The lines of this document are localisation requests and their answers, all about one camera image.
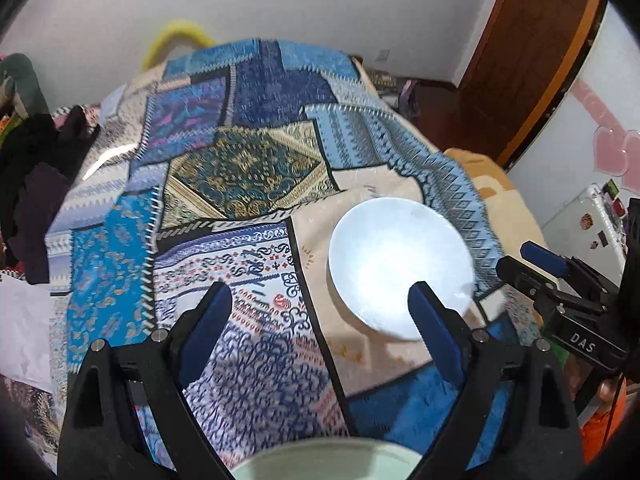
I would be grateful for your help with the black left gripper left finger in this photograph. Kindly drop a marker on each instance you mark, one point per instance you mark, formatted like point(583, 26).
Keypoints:
point(101, 436)

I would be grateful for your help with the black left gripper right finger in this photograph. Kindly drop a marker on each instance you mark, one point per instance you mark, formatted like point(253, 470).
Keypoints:
point(539, 435)

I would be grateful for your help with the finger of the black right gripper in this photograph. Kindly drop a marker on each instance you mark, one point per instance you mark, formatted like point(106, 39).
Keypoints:
point(545, 260)
point(530, 279)

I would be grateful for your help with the green ceramic bowl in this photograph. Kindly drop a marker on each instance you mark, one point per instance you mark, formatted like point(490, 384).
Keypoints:
point(330, 459)

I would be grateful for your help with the person's hand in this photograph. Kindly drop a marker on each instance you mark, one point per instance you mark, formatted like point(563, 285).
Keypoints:
point(590, 385)

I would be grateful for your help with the white fridge with hearts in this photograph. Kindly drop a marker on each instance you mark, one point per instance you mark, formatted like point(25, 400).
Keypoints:
point(561, 161)

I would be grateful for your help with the white plastic bag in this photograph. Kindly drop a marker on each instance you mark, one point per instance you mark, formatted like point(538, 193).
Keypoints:
point(26, 312)

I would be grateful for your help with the small white bowl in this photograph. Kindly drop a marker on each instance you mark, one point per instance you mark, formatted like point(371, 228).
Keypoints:
point(381, 247)

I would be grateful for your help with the brown wooden door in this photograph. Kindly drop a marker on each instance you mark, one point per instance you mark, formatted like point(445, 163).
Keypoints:
point(524, 56)

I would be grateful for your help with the blue patchwork tablecloth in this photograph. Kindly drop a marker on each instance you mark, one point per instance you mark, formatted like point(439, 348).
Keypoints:
point(234, 164)

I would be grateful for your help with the dark clothes pile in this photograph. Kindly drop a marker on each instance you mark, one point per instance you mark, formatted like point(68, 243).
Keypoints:
point(39, 163)

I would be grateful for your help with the grey green plush toy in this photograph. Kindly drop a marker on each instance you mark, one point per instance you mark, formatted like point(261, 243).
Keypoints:
point(20, 88)

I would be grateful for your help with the yellow chair back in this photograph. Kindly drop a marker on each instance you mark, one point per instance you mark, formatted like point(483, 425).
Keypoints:
point(173, 34)

